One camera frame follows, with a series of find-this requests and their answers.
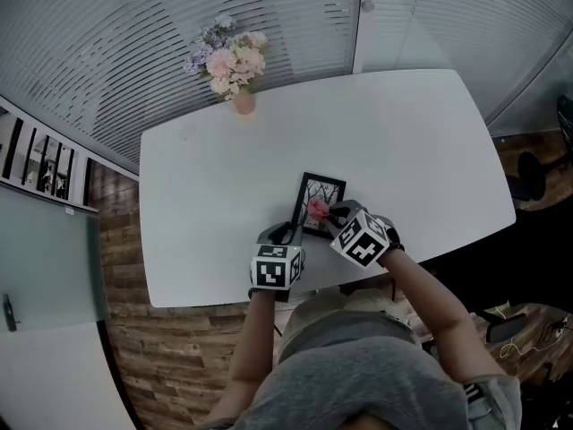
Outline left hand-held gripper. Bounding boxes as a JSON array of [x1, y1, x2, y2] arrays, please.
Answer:
[[248, 221, 308, 304]]

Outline person's grey shirt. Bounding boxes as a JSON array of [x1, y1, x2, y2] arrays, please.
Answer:
[[210, 310, 524, 430]]

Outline black picture frame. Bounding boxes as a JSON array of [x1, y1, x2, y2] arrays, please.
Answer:
[[290, 171, 348, 241]]

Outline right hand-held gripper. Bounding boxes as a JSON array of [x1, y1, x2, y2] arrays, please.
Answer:
[[322, 199, 403, 270]]

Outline pastel artificial flower bouquet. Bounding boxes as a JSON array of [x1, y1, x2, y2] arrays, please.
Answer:
[[183, 13, 270, 102]]

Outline person's beige shorts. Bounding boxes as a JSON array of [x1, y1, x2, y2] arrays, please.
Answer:
[[278, 289, 420, 362]]

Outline pink cloth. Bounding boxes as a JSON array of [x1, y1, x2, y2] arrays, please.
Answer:
[[307, 199, 331, 221]]

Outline pink round vase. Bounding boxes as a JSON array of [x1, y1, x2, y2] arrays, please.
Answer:
[[232, 89, 257, 116]]

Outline person's left forearm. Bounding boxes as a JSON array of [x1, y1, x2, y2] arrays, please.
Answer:
[[206, 289, 278, 426]]

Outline white cable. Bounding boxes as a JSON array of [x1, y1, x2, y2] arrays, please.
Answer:
[[494, 302, 560, 360]]

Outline black office chair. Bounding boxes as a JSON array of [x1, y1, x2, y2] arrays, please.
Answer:
[[509, 94, 573, 203]]

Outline person's right forearm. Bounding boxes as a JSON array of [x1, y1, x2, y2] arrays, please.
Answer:
[[379, 248, 509, 387]]

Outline frosted glass door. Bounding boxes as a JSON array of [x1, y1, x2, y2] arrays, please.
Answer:
[[0, 180, 112, 333]]

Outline black door handle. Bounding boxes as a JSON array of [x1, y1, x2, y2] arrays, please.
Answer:
[[1, 292, 19, 333]]

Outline black and white shelf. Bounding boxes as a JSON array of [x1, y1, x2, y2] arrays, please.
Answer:
[[0, 113, 94, 207]]

